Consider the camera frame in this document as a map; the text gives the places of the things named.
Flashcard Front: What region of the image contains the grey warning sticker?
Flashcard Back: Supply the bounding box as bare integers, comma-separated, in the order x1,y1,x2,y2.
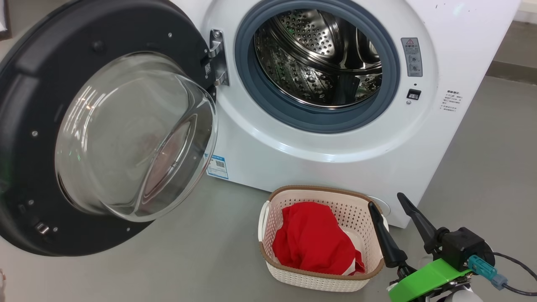
401,37,423,78

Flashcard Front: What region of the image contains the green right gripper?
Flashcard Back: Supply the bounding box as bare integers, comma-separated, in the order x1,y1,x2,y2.
368,193,472,302

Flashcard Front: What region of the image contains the grey rubber door gasket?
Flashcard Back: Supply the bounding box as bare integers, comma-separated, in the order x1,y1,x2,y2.
234,0,401,134

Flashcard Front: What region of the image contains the round white filter cover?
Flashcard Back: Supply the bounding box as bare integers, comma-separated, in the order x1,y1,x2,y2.
366,195,391,219

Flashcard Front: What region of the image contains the blue energy label sticker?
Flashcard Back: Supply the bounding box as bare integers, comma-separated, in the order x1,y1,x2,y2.
206,154,229,180

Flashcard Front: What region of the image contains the brown framed panel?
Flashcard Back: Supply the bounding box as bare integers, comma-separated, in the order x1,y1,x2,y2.
0,0,13,41

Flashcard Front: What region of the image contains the white washing machine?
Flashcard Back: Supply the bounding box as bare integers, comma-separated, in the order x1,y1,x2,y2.
168,0,523,229

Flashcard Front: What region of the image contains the black washing machine door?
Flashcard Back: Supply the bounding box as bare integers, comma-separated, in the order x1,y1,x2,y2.
0,0,219,257

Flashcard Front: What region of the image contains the red and white garment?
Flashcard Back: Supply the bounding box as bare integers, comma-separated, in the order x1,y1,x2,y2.
272,201,366,276

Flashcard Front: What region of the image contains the cream laundry basket brown rim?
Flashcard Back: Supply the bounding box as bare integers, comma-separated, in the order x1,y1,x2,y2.
258,185,390,293

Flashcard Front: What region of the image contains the black right cable teal connector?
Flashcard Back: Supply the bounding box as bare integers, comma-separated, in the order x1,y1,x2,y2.
468,252,537,297

